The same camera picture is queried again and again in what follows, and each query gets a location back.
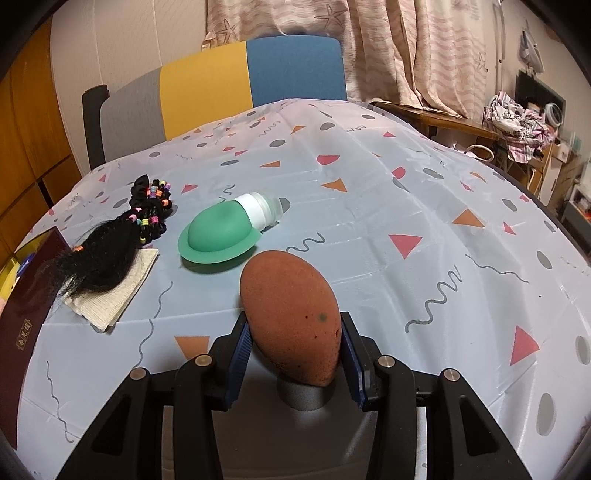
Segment black beaded hair braid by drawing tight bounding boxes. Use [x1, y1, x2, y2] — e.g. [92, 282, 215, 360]
[53, 180, 175, 302]

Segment black monitor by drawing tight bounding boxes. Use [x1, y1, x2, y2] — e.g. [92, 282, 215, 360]
[515, 70, 565, 121]

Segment grey yellow blue headboard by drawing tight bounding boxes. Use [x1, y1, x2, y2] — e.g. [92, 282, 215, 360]
[99, 37, 348, 162]

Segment black rolled mat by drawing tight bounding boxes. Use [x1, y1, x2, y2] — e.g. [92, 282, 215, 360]
[82, 85, 112, 171]

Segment pink printed curtain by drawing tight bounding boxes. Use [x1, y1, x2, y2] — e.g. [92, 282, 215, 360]
[201, 0, 502, 118]

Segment brown makeup sponge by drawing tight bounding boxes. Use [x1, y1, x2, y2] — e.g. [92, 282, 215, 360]
[240, 250, 345, 386]

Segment white steamer head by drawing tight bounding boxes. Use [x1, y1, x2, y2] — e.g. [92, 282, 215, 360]
[519, 30, 546, 72]

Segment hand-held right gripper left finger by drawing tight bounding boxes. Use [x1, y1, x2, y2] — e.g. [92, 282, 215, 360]
[88, 311, 253, 480]

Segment wooden side table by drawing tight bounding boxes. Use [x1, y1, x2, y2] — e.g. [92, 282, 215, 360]
[372, 100, 502, 139]

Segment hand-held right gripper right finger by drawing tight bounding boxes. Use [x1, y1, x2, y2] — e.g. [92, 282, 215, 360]
[341, 311, 522, 480]

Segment wooden wardrobe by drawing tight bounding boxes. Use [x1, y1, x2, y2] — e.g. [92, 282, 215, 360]
[0, 18, 81, 264]

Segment beige textured cloth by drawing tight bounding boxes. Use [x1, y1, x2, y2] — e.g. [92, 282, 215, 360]
[65, 248, 160, 332]

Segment green silicone bottle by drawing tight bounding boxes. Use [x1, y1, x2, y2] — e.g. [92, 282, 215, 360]
[178, 191, 291, 265]

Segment white garment steamer pole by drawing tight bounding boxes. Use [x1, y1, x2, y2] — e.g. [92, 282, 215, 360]
[493, 0, 509, 93]

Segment pile of clothes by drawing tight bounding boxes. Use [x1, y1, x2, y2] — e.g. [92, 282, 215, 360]
[484, 91, 555, 163]

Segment maroon and gold tin box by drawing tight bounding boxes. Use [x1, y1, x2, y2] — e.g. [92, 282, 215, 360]
[0, 226, 75, 450]

